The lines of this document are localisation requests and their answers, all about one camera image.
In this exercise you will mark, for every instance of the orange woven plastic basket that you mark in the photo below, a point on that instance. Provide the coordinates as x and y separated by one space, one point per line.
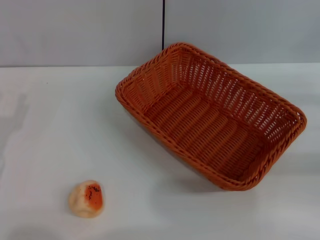
200 125

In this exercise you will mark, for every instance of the cream bun with orange filling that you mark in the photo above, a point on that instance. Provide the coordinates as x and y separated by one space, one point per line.
86 197

